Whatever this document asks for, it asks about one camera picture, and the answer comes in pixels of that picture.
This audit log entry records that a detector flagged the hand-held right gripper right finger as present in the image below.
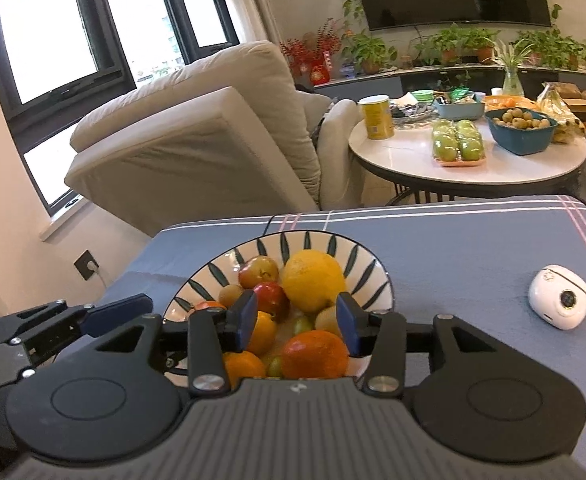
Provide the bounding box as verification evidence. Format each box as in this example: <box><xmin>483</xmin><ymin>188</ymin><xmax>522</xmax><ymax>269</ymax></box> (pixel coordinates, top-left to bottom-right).
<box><xmin>335</xmin><ymin>291</ymin><xmax>514</xmax><ymax>395</ymax></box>

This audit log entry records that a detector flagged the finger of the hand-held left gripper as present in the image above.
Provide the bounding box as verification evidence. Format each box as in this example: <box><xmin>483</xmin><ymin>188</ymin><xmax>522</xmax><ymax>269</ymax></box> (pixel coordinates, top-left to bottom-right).
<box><xmin>0</xmin><ymin>294</ymin><xmax>154</xmax><ymax>356</ymax></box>
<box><xmin>0</xmin><ymin>345</ymin><xmax>74</xmax><ymax>396</ymax></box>

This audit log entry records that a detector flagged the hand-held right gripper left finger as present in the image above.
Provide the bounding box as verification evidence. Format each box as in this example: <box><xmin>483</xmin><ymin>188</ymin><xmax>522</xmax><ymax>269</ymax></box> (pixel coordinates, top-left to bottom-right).
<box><xmin>93</xmin><ymin>289</ymin><xmax>260</xmax><ymax>395</ymax></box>

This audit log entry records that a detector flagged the brown kiwi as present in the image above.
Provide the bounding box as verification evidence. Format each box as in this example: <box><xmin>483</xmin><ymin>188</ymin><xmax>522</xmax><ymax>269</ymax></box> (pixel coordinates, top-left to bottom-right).
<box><xmin>218</xmin><ymin>284</ymin><xmax>246</xmax><ymax>308</ymax></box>

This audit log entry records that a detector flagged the red yellow nectarine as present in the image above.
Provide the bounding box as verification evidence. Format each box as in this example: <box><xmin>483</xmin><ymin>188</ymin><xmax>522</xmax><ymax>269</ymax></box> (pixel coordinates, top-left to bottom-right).
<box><xmin>238</xmin><ymin>256</ymin><xmax>280</xmax><ymax>290</ymax></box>
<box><xmin>253</xmin><ymin>281</ymin><xmax>291</xmax><ymax>323</ymax></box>

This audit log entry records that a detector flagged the white striped ceramic bowl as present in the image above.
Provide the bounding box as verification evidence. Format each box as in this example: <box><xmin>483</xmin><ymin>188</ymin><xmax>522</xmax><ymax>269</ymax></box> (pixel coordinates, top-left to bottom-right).
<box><xmin>163</xmin><ymin>231</ymin><xmax>396</xmax><ymax>381</ymax></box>

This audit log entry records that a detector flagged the yellow lemon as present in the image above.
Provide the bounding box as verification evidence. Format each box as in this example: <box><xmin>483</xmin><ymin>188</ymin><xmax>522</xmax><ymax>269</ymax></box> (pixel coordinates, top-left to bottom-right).
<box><xmin>280</xmin><ymin>250</ymin><xmax>348</xmax><ymax>315</ymax></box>

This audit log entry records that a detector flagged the round white coffee table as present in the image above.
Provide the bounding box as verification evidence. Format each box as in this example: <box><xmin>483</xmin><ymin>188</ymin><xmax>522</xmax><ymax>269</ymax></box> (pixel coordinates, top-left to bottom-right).
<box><xmin>348</xmin><ymin>110</ymin><xmax>586</xmax><ymax>206</ymax></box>

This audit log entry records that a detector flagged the beige recliner armchair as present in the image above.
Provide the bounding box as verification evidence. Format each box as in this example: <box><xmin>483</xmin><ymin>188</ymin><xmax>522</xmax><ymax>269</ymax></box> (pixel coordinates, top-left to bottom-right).
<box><xmin>64</xmin><ymin>40</ymin><xmax>364</xmax><ymax>238</ymax></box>

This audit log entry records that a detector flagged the yellow canister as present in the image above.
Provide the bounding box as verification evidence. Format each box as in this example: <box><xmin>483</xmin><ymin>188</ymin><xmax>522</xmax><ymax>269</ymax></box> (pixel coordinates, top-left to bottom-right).
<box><xmin>358</xmin><ymin>95</ymin><xmax>396</xmax><ymax>140</ymax></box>

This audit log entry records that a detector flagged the wrapped green apples tray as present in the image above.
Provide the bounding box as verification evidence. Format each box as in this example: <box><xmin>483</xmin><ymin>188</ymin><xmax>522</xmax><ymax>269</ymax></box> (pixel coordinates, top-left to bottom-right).
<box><xmin>432</xmin><ymin>119</ymin><xmax>488</xmax><ymax>167</ymax></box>

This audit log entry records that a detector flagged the small white round device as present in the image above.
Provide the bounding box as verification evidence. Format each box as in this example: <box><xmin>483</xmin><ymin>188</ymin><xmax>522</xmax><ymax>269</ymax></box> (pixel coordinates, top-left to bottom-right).
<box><xmin>528</xmin><ymin>264</ymin><xmax>586</xmax><ymax>331</ymax></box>

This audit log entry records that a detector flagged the light blue plastic basket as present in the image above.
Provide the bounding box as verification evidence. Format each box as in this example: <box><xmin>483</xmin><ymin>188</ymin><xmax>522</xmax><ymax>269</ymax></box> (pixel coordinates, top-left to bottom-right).
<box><xmin>433</xmin><ymin>96</ymin><xmax>487</xmax><ymax>121</ymax></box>

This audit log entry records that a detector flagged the teal plastic bowl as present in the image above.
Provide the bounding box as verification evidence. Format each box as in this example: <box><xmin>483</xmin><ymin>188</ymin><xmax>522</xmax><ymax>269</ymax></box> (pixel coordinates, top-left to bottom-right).
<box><xmin>484</xmin><ymin>109</ymin><xmax>558</xmax><ymax>156</ymax></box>

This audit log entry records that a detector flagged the dark television cabinet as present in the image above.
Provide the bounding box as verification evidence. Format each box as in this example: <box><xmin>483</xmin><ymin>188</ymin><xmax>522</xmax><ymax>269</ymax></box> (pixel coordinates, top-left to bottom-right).
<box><xmin>298</xmin><ymin>62</ymin><xmax>586</xmax><ymax>106</ymax></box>

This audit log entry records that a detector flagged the pile of longans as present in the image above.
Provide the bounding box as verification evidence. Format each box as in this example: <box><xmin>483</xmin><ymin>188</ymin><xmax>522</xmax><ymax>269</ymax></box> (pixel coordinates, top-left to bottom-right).
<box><xmin>493</xmin><ymin>109</ymin><xmax>551</xmax><ymax>130</ymax></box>

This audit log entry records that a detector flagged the orange basket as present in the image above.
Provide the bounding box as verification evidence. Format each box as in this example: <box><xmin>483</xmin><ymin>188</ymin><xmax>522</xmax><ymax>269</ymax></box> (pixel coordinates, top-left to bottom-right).
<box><xmin>484</xmin><ymin>94</ymin><xmax>538</xmax><ymax>112</ymax></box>

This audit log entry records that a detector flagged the red flower arrangement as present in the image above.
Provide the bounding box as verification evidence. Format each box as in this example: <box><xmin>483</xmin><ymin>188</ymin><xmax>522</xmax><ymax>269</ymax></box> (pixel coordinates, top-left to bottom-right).
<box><xmin>279</xmin><ymin>20</ymin><xmax>346</xmax><ymax>86</ymax></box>

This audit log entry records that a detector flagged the spider plant in glass vase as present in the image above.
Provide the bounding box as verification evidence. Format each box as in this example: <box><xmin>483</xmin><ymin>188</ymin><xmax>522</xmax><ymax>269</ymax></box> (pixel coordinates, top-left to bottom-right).
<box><xmin>493</xmin><ymin>40</ymin><xmax>536</xmax><ymax>97</ymax></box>

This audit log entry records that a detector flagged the banana bunch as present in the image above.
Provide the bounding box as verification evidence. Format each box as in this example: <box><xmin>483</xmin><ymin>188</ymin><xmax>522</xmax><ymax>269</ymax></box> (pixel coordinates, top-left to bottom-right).
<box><xmin>537</xmin><ymin>82</ymin><xmax>586</xmax><ymax>143</ymax></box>

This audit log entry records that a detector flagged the black framed window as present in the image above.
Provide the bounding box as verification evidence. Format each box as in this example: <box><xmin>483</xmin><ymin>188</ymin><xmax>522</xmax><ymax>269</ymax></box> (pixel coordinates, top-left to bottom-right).
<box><xmin>0</xmin><ymin>0</ymin><xmax>241</xmax><ymax>218</ymax></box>

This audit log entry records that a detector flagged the white curtain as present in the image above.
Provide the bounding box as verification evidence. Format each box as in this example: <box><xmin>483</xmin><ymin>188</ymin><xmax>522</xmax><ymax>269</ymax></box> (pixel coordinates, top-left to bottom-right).
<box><xmin>213</xmin><ymin>0</ymin><xmax>286</xmax><ymax>48</ymax></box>

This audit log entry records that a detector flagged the cardboard box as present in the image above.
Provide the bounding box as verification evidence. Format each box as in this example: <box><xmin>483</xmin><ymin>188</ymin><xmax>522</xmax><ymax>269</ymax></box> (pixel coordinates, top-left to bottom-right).
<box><xmin>555</xmin><ymin>82</ymin><xmax>586</xmax><ymax>121</ymax></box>

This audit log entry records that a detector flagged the white plug cable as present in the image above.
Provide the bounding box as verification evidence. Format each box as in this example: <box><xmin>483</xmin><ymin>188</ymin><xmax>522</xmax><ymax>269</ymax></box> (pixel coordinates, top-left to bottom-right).
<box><xmin>88</xmin><ymin>259</ymin><xmax>111</xmax><ymax>291</ymax></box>

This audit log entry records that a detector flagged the black wall socket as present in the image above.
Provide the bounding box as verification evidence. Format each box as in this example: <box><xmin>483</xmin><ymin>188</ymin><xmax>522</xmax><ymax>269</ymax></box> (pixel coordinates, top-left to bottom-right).
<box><xmin>74</xmin><ymin>249</ymin><xmax>101</xmax><ymax>281</ymax></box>

